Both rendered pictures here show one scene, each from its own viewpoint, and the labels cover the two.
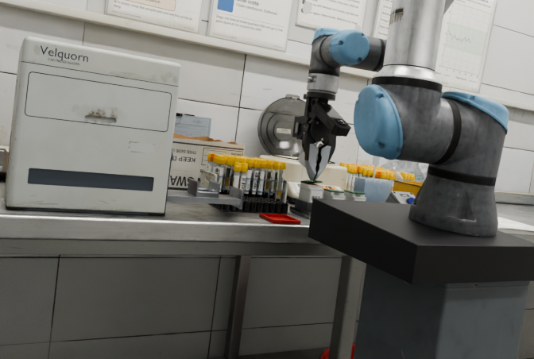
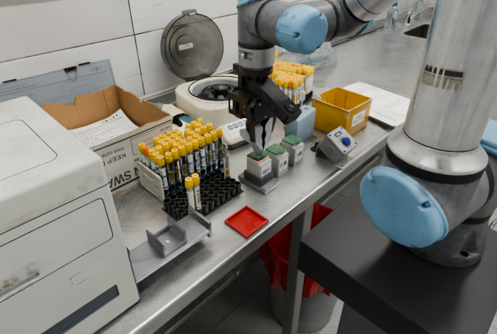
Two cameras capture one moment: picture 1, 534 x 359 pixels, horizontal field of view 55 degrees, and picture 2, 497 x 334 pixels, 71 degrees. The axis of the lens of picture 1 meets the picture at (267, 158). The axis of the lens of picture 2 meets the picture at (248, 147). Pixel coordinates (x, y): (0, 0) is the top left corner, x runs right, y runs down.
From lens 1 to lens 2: 0.70 m
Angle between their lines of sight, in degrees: 34
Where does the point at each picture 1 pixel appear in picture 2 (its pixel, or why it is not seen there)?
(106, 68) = not seen: outside the picture
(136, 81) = (44, 216)
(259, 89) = (149, 7)
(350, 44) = (308, 32)
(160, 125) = (102, 236)
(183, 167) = (116, 167)
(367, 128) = (393, 222)
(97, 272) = not seen: hidden behind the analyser
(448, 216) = (454, 256)
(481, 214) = (483, 244)
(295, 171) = (222, 116)
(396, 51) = (444, 132)
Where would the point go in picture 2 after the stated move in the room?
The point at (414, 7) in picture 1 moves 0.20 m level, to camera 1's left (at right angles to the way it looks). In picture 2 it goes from (484, 73) to (302, 99)
